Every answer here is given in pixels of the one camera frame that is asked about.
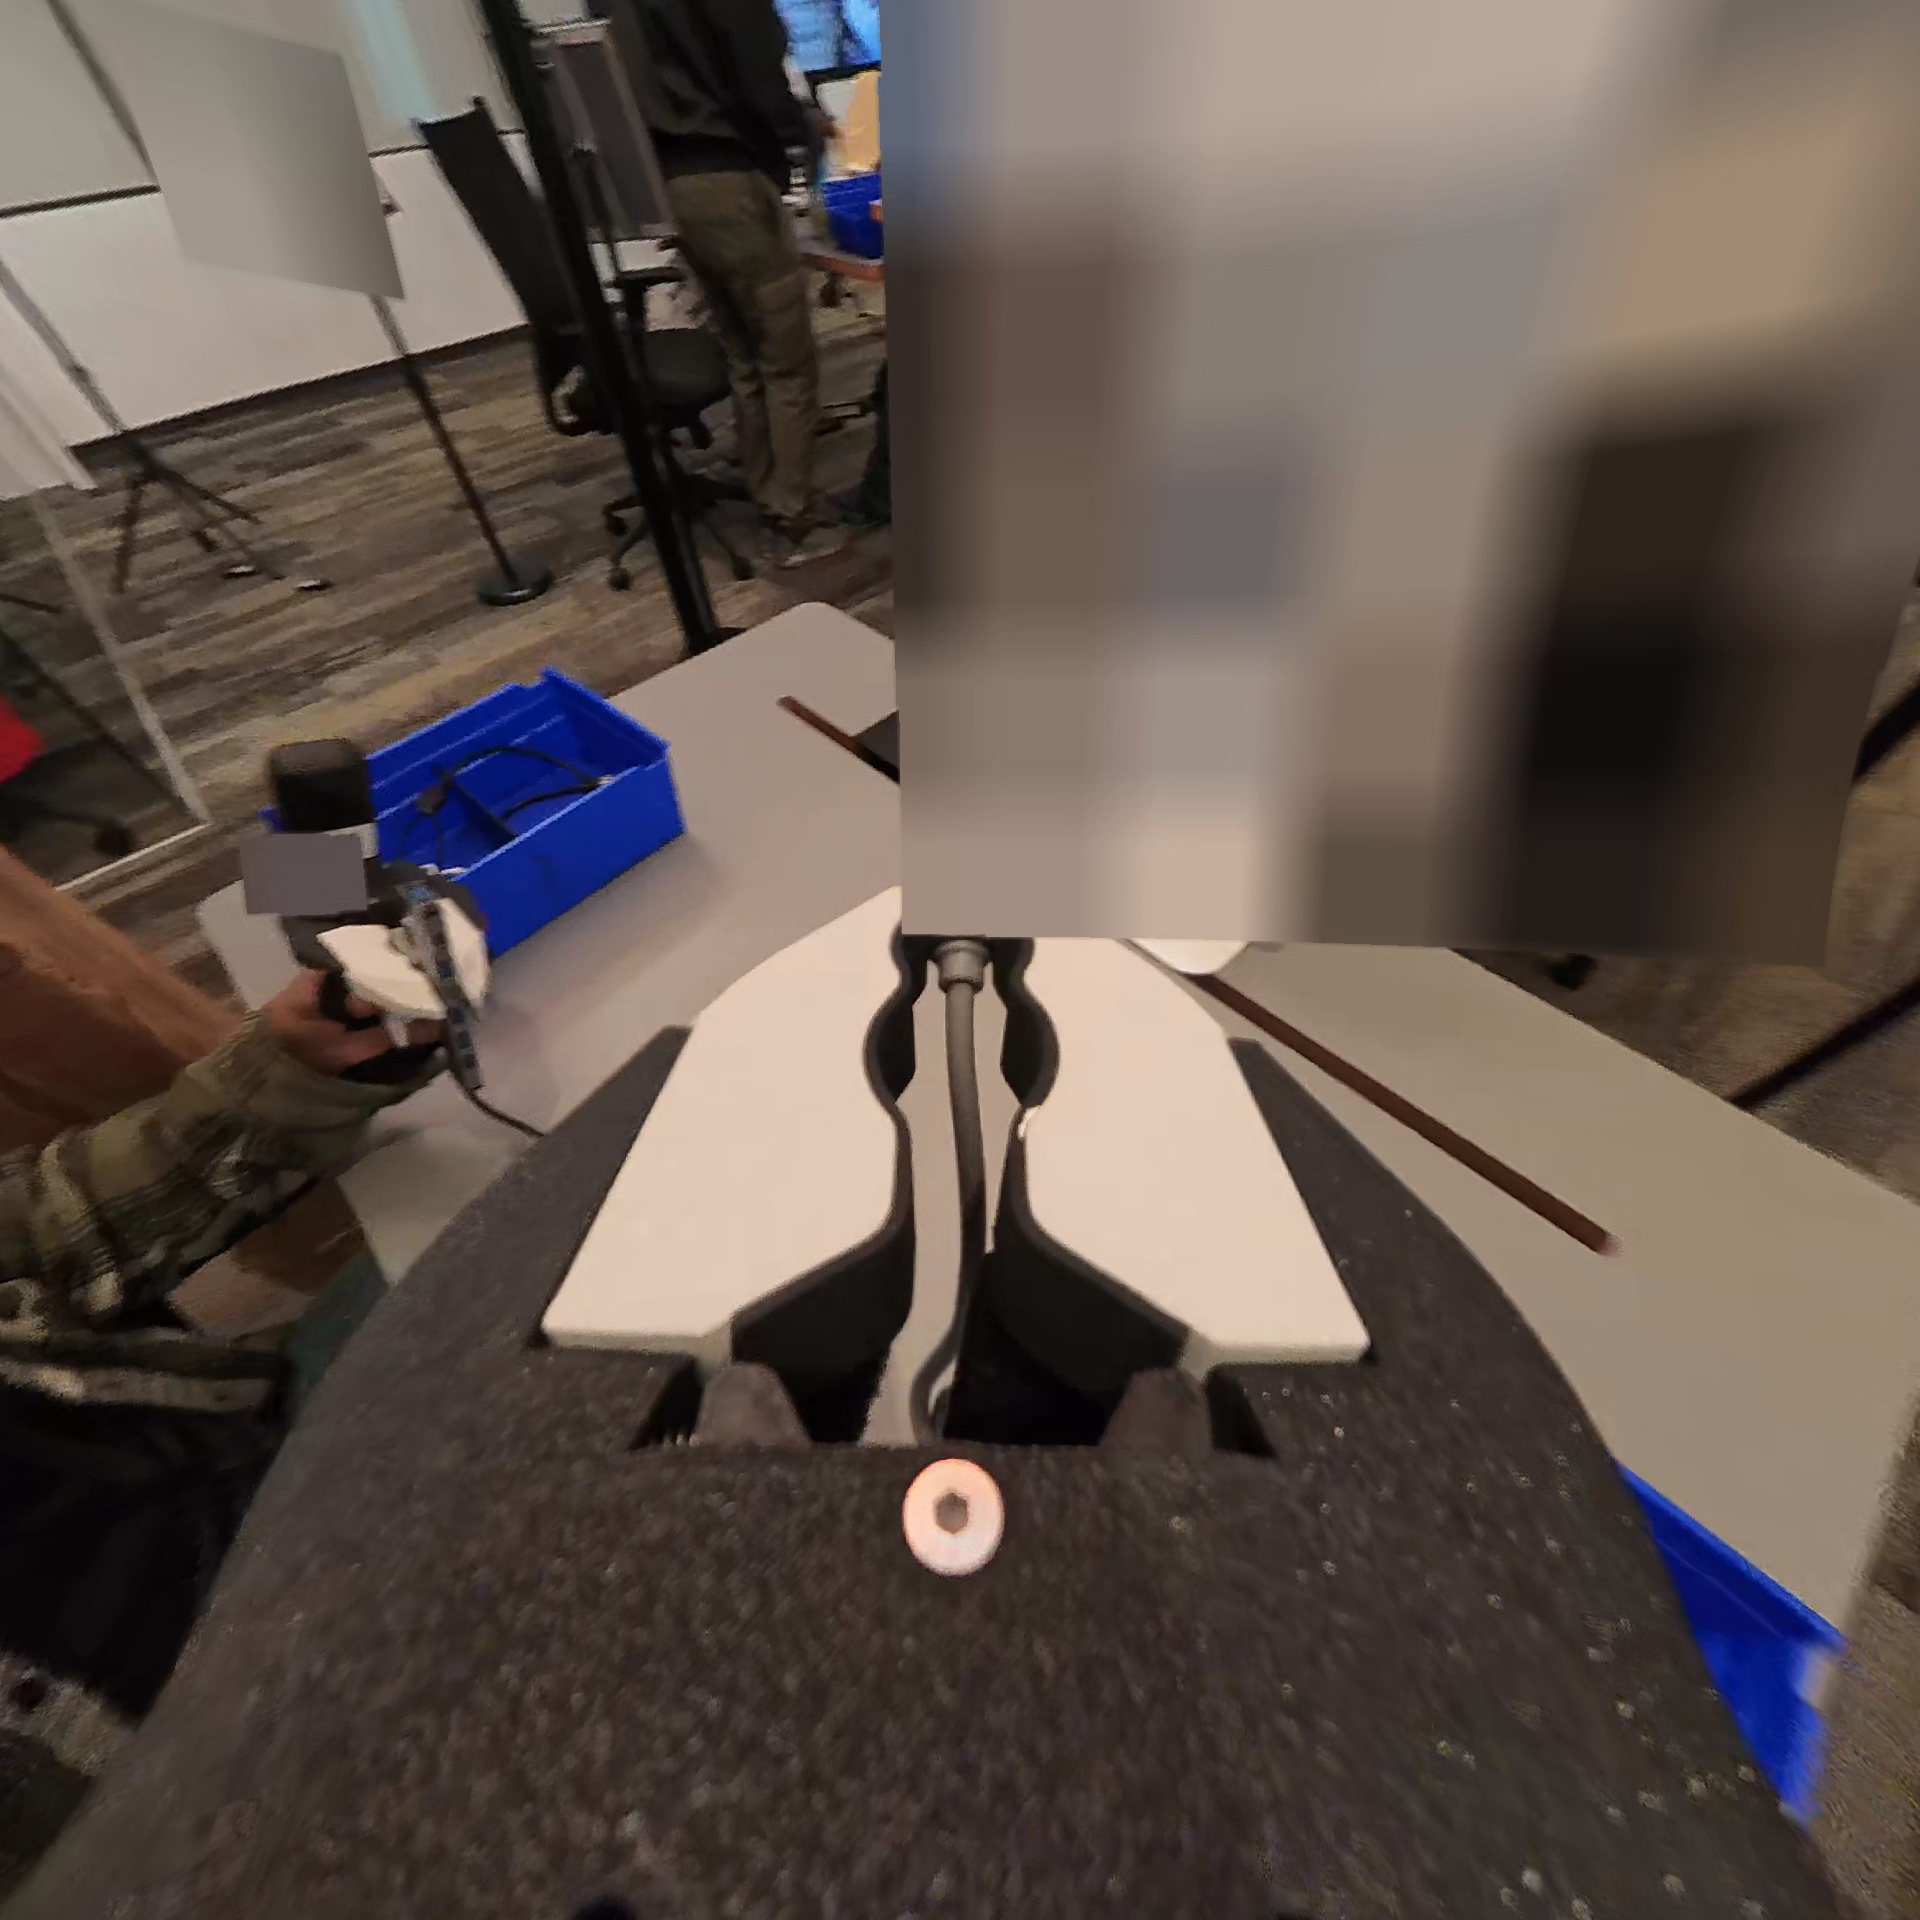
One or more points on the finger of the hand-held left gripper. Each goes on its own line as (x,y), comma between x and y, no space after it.
(476,974)
(369,967)

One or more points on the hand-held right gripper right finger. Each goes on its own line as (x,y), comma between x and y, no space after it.
(1170,1186)

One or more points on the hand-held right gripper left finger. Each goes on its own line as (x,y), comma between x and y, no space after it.
(750,1171)

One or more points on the dark multiport USB hub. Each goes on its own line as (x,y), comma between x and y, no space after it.
(469,1059)

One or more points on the blue plastic bin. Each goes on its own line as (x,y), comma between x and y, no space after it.
(1739,1636)
(569,839)

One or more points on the person's left forearm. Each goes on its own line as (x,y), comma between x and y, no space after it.
(165,1142)

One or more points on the person's left hand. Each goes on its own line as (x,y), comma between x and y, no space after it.
(323,1028)

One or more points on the wooden cabinet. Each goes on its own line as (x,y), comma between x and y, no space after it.
(90,960)

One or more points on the round-base light stand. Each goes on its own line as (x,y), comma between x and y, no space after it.
(516,579)

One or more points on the black tripod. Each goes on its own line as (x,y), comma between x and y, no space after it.
(148,482)

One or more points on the black metal pole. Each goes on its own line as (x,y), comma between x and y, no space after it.
(645,452)

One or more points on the black office chair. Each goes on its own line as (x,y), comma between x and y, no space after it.
(465,182)

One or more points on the blue storage crate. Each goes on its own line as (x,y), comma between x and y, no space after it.
(852,212)

